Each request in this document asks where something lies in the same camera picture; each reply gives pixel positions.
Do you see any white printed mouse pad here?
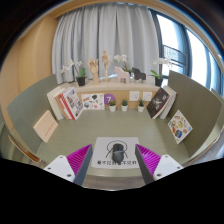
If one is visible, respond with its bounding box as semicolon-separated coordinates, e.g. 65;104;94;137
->
90;136;140;170

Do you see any orange chair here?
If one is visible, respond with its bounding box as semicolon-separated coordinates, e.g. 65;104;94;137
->
7;134;48;168

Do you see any magazine with photo cover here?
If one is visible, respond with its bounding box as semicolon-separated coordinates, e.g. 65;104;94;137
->
59;86;84;121

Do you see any dark wooden horse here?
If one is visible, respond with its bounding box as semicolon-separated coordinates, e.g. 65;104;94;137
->
131;66;147;84

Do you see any pale pink card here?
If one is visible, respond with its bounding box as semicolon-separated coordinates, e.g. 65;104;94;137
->
32;110;59;144

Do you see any colourful sticker sheet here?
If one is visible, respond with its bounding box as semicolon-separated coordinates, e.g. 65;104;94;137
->
167;109;194;145

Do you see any white book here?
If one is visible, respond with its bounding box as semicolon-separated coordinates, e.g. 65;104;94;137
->
46;85;68;121

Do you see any wooden hand model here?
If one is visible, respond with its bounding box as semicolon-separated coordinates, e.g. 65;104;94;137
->
87;58;101;86

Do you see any wooden desk ledge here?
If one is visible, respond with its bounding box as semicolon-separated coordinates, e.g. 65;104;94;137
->
68;79;161;111

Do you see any pink wooden horse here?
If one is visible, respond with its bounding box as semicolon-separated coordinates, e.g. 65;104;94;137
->
113;65;131;84

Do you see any purple round sign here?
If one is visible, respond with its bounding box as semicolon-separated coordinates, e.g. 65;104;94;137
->
103;93;117;107

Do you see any large white orchid, black pot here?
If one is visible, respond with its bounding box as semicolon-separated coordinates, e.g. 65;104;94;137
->
148;57;174;88

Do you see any white wall outlet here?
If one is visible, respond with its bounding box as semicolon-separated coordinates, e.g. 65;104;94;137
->
128;90;141;102
142;91;153;102

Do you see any black computer mouse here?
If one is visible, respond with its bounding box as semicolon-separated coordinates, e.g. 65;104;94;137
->
111;142;127;164

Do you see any black book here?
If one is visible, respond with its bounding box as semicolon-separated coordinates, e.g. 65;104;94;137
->
146;87;171;120

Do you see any grey curtain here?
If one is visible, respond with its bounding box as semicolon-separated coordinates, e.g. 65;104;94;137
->
51;3;160;85

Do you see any orange book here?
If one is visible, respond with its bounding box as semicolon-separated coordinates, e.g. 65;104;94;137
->
54;94;73;120

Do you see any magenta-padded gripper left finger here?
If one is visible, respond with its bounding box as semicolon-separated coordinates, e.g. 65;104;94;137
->
43;143;94;187

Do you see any white card with drawings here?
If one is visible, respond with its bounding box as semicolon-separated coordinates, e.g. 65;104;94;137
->
80;92;106;111

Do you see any green felt divider panel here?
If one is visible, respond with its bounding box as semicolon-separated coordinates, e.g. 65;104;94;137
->
6;73;59;154
167;69;223;158
209;88;224;128

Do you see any window with dark frame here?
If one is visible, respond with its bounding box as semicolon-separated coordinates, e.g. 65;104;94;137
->
151;8;224;98

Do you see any small white orchid, black pot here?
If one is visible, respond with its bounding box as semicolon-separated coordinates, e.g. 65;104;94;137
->
59;59;88;87

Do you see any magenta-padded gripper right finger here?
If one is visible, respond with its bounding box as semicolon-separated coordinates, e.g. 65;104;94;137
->
134;143;184;186

